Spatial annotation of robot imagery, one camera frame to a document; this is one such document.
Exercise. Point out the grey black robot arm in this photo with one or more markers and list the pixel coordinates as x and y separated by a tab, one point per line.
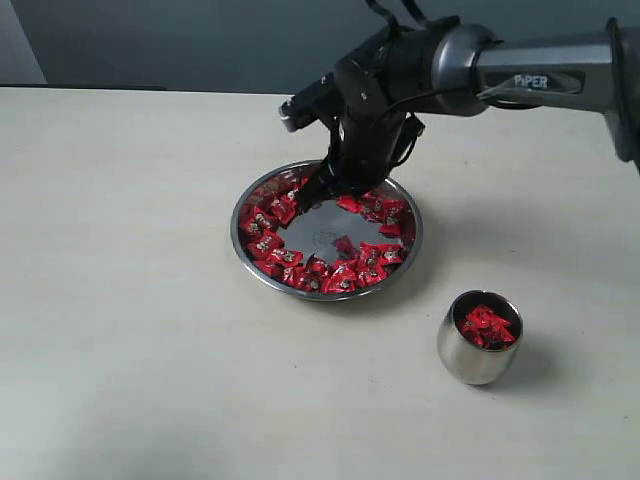
461	70

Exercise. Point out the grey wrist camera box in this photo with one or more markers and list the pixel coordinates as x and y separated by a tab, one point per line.
320	101

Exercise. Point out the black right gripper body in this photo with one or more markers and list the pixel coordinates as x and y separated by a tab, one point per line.
368	153

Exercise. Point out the stainless steel cup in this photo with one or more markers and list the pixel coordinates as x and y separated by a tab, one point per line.
468	363

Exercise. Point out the round stainless steel plate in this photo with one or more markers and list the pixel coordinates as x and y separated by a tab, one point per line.
342	231

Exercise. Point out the red candy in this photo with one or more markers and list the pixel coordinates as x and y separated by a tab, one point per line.
485	329

